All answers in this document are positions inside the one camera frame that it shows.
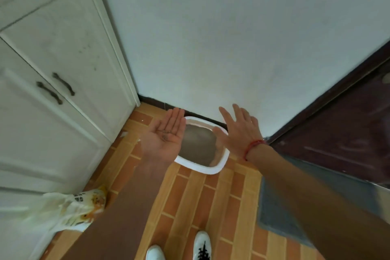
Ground person's right hand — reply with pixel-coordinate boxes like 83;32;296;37
212;104;264;160

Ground person's left hand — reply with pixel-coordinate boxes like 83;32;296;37
140;107;187;167

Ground grey cat litter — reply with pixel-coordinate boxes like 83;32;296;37
178;124;225;167

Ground white pink cat litter box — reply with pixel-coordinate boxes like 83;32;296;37
174;116;231;176

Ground white yellow cat litter bag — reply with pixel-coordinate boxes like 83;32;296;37
18;186;107;234

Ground person's left forearm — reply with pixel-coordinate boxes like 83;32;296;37
62;160;171;260

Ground person's right forearm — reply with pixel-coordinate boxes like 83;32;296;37
247;145;390;260

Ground person's white left sneaker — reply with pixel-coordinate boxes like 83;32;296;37
145;244;166;260

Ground person's white sneaker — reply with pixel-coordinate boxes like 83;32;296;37
145;244;166;260
193;231;212;260

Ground person's white right sneaker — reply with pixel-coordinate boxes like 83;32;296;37
193;231;212;260

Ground dark brown door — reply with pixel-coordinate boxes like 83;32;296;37
266;40;390;189

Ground white panel cabinet door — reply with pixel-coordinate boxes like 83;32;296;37
0;37;112;193
0;0;136;143

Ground white wooden cabinet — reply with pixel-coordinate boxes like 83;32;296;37
0;0;141;260

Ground red string bracelet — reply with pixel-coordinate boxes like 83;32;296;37
243;139;268;162

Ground short metal door handle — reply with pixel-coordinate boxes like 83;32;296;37
52;72;76;97
36;81;64;106

